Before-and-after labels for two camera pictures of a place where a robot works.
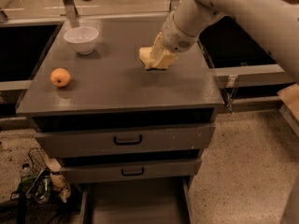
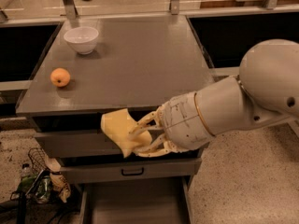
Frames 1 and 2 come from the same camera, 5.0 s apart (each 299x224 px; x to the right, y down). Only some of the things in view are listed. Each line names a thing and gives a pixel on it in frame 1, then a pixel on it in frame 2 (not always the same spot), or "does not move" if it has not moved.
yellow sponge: [145, 53] -> [117, 125]
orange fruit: [60, 77] does not move
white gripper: [175, 37] -> [180, 121]
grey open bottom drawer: [136, 202] does not move
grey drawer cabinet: [128, 136] does not move
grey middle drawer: [128, 170] does not move
